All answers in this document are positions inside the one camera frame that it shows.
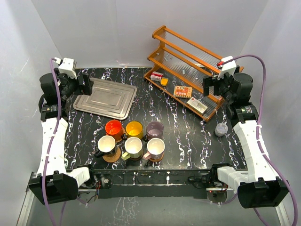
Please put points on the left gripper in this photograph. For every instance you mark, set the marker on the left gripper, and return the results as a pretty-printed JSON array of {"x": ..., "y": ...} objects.
[{"x": 85, "y": 89}]

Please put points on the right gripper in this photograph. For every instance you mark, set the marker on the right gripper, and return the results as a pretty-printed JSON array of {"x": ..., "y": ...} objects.
[{"x": 209, "y": 81}]

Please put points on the orange-red cup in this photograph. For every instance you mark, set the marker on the orange-red cup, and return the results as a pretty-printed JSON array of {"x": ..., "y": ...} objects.
[{"x": 114, "y": 127}]

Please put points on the black cup white inside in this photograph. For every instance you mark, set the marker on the black cup white inside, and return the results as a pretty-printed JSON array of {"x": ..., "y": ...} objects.
[{"x": 106, "y": 146}]

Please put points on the yellow cup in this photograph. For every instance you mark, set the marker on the yellow cup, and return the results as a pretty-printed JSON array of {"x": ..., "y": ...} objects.
[{"x": 134, "y": 129}]

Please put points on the purple cup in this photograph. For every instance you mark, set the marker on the purple cup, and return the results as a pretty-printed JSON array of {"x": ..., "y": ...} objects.
[{"x": 154, "y": 129}]

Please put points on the pale green cup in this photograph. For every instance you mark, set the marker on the pale green cup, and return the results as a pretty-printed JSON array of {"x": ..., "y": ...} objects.
[{"x": 133, "y": 148}]

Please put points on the pink cup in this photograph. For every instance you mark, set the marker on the pink cup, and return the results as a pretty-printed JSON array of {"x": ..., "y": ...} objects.
[{"x": 155, "y": 149}]

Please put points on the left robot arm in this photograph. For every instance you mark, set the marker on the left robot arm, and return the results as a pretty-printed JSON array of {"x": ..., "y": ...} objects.
[{"x": 53, "y": 183}]

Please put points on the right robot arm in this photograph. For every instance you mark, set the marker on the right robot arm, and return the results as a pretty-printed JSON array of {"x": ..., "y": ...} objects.
[{"x": 262, "y": 186}]

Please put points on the white stapler box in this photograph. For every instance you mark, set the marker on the white stapler box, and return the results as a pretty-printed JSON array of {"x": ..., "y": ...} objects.
[{"x": 197, "y": 105}]

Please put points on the orange spiral notebook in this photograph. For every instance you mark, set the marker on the orange spiral notebook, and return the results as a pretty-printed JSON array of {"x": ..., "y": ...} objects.
[{"x": 183, "y": 91}]

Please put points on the metal tray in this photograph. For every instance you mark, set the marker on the metal tray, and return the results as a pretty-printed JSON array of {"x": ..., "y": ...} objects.
[{"x": 110, "y": 99}]

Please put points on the wooden shelf rack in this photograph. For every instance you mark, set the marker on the wooden shelf rack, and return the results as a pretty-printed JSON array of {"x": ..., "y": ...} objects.
[{"x": 184, "y": 63}]

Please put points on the small orange box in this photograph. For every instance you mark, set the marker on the small orange box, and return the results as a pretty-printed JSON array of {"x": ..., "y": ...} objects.
[{"x": 164, "y": 81}]

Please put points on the red white small box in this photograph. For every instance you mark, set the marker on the red white small box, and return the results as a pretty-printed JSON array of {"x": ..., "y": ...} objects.
[{"x": 156, "y": 76}]

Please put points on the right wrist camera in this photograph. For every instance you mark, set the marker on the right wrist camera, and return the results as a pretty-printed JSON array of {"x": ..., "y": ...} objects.
[{"x": 226, "y": 65}]

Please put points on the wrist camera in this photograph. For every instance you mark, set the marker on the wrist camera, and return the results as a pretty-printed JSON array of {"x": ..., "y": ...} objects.
[
  {"x": 66, "y": 66},
  {"x": 226, "y": 65}
]

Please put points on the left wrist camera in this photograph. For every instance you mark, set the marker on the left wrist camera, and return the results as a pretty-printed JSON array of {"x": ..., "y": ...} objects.
[{"x": 66, "y": 66}]

